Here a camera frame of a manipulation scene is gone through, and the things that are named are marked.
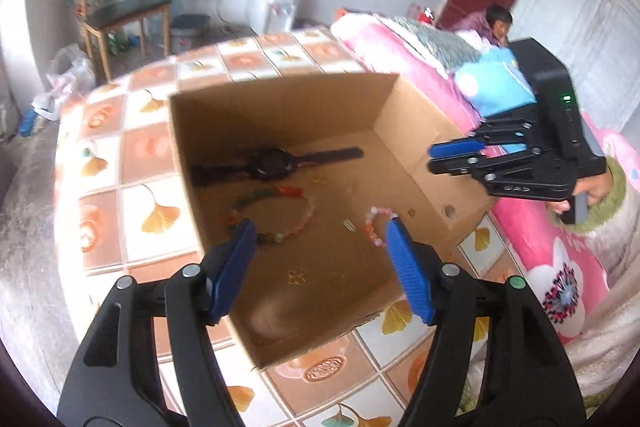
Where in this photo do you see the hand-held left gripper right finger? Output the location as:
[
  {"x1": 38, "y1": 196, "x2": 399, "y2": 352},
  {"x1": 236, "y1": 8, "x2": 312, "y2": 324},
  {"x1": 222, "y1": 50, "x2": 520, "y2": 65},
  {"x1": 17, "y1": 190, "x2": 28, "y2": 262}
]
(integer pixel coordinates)
[{"x1": 384, "y1": 217, "x2": 587, "y2": 427}]

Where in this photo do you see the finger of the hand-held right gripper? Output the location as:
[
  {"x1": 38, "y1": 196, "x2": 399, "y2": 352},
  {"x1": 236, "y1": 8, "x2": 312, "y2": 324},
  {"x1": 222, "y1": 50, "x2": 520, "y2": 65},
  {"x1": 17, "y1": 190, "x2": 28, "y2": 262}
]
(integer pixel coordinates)
[
  {"x1": 430, "y1": 119, "x2": 541, "y2": 158},
  {"x1": 427, "y1": 147, "x2": 573, "y2": 200}
]

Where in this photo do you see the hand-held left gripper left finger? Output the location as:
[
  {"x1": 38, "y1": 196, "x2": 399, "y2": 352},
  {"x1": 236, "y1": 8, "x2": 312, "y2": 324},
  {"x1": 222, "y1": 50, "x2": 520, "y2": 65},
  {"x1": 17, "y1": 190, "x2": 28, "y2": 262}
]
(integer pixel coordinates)
[{"x1": 57, "y1": 219, "x2": 258, "y2": 427}]

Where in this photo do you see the pink orange bead bracelet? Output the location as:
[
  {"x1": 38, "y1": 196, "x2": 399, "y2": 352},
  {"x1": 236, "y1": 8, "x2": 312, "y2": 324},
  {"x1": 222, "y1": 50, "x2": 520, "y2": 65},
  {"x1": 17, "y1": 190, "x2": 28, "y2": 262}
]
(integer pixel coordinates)
[{"x1": 364, "y1": 206, "x2": 401, "y2": 248}]

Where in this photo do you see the brown cardboard box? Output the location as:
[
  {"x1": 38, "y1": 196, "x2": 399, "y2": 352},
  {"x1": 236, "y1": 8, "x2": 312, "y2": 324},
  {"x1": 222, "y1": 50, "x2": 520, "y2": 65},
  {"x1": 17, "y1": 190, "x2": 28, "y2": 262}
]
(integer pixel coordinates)
[{"x1": 167, "y1": 73, "x2": 498, "y2": 373}]

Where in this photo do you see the multicolour bead bracelet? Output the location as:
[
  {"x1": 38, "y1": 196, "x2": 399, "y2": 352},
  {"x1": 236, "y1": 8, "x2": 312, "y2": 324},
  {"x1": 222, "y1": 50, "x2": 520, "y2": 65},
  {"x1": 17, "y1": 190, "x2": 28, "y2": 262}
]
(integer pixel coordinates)
[{"x1": 227, "y1": 187, "x2": 318, "y2": 245}]

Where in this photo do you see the black purple smartwatch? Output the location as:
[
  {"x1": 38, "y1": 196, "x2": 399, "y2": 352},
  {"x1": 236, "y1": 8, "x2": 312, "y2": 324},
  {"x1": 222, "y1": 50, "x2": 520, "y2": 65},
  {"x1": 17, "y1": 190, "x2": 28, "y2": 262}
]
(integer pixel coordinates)
[{"x1": 190, "y1": 146, "x2": 365, "y2": 186}]

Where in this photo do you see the person's right forearm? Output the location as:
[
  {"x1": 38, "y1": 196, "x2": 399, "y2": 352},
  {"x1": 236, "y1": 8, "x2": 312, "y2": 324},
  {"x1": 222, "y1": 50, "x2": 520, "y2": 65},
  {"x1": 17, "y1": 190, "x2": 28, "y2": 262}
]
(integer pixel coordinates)
[{"x1": 575, "y1": 156, "x2": 640, "y2": 258}]

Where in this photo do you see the person's right hand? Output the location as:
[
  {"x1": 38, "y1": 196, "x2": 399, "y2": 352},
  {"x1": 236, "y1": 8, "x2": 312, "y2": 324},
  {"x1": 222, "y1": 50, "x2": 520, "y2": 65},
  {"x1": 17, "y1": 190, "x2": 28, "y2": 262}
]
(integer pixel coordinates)
[{"x1": 547, "y1": 169, "x2": 615, "y2": 215}]

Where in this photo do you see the blue pillow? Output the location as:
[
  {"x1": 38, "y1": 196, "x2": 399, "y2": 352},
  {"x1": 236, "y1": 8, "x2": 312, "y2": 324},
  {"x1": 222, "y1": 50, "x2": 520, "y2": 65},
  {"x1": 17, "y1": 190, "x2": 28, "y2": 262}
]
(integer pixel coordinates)
[{"x1": 455, "y1": 49, "x2": 538, "y2": 118}]

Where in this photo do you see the pink floral blanket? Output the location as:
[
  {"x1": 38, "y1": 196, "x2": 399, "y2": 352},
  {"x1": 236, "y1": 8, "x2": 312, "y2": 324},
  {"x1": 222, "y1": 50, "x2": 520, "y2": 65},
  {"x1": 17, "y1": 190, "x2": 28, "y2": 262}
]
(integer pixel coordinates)
[{"x1": 332, "y1": 9, "x2": 640, "y2": 348}]

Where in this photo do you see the white panelled door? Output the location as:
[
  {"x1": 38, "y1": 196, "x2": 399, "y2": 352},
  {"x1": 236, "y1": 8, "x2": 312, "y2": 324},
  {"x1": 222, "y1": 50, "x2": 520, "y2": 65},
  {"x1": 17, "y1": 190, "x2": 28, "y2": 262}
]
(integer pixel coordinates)
[{"x1": 510, "y1": 0, "x2": 640, "y2": 132}]

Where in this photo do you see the silver sequin cushion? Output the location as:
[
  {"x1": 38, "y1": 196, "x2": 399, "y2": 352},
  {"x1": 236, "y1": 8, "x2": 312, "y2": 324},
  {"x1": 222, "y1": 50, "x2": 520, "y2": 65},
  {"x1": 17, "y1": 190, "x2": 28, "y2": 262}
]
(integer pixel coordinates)
[{"x1": 380, "y1": 17, "x2": 483, "y2": 75}]

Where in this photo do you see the white water dispenser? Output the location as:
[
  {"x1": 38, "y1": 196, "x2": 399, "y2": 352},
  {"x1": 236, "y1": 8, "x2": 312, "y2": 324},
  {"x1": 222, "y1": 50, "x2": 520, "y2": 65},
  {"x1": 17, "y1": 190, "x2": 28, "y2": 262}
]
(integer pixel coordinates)
[{"x1": 249, "y1": 0, "x2": 301, "y2": 35}]

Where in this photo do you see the grey bucket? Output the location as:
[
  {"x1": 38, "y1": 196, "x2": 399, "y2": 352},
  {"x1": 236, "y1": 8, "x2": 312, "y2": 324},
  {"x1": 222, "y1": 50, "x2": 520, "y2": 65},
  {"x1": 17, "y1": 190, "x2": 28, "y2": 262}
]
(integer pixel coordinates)
[{"x1": 170, "y1": 14, "x2": 211, "y2": 55}]

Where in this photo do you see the white plastic bag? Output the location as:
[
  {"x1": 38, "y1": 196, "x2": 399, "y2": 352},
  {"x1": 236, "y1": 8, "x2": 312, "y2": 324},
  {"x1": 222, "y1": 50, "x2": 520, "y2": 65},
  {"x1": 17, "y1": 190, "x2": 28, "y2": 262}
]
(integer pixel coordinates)
[{"x1": 32, "y1": 44, "x2": 96, "y2": 120}]

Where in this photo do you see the wooden chair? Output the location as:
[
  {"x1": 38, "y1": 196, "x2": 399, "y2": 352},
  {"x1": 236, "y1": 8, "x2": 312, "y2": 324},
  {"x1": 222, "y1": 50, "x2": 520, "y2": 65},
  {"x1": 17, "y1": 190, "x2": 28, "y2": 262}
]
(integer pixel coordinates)
[{"x1": 72, "y1": 0, "x2": 173, "y2": 82}]

